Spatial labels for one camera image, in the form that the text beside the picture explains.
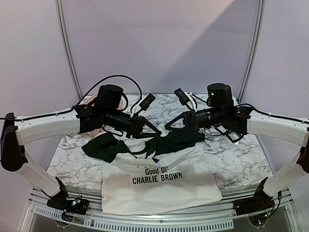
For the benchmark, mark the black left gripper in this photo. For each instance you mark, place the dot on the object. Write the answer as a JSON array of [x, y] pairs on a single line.
[[137, 132]]

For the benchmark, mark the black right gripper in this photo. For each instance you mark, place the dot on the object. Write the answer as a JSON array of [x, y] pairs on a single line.
[[190, 120]]

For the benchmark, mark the round landscape picture badge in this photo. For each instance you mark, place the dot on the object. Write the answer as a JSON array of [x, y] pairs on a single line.
[[163, 130]]

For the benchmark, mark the white and green t-shirt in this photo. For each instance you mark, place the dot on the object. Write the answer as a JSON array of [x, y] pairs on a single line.
[[133, 184]]

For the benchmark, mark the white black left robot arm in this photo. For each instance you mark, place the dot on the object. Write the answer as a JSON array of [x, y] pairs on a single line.
[[20, 133]]

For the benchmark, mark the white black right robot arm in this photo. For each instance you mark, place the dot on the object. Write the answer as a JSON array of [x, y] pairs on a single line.
[[285, 139]]

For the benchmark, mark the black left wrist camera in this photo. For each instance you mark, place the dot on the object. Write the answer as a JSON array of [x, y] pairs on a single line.
[[108, 97]]

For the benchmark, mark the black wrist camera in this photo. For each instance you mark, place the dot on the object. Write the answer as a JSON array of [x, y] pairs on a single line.
[[220, 94], [108, 97]]

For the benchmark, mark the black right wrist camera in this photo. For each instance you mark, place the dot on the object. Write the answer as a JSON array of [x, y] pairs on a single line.
[[220, 94]]

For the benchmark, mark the black wire frame organizer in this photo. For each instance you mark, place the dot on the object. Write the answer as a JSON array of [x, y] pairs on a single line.
[[232, 136]]

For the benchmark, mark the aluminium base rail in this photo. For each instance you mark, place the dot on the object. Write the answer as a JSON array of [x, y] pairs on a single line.
[[213, 217]]

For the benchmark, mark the aluminium right corner post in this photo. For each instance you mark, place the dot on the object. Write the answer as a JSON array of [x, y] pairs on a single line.
[[253, 49]]

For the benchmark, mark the aluminium corner post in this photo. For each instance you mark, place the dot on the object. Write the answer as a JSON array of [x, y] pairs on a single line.
[[253, 49], [67, 48]]

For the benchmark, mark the aluminium left corner post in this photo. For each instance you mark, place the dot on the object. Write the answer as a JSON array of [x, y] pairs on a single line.
[[67, 48]]

